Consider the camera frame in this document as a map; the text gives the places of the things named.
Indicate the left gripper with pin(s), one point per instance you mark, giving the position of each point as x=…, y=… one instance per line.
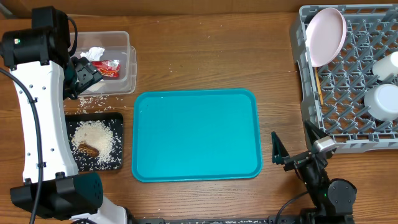
x=89, y=75

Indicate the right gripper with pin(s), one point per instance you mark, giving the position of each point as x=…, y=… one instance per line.
x=278, y=150

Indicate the red snack wrapper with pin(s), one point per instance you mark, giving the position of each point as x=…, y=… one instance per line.
x=108, y=68

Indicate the wooden chopstick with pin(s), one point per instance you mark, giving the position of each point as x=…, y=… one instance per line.
x=319, y=89

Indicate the grey shallow bowl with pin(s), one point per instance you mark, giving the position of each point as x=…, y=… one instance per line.
x=382, y=102

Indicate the large white plate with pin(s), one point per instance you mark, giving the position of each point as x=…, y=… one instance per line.
x=326, y=34

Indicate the white cup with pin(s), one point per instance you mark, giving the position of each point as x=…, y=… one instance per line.
x=386, y=67

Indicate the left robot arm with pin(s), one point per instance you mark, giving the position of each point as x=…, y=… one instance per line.
x=42, y=64

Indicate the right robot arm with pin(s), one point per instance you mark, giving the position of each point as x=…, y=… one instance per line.
x=333, y=199

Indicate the grey dishwasher rack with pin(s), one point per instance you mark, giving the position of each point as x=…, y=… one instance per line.
x=371, y=35

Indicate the clear plastic bin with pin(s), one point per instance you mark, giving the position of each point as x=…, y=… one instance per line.
x=117, y=47

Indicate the black plastic tray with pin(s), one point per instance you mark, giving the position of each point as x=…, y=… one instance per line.
x=112, y=120

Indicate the white rice pile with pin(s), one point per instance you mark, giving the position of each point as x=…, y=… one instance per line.
x=97, y=135

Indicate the brown food scrap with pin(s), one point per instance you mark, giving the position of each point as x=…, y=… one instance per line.
x=88, y=150

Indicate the teal serving tray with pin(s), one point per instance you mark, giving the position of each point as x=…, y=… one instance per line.
x=192, y=135

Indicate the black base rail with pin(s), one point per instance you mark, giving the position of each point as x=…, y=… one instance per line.
x=217, y=221

